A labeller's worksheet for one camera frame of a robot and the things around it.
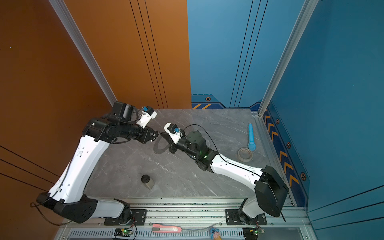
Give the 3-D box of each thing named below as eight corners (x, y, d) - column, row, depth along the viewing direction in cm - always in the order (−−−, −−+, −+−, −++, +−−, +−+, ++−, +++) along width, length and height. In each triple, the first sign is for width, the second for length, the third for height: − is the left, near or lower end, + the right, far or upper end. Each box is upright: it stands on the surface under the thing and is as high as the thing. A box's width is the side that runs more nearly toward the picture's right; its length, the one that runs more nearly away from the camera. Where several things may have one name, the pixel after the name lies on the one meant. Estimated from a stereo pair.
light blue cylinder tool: (248, 151, 100) (249, 148, 97) (246, 126, 114) (247, 123, 111) (254, 152, 100) (256, 149, 97) (251, 126, 113) (253, 123, 111)
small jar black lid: (145, 189, 84) (140, 183, 76) (147, 181, 87) (142, 174, 79) (153, 189, 84) (148, 183, 76) (154, 181, 87) (150, 174, 79)
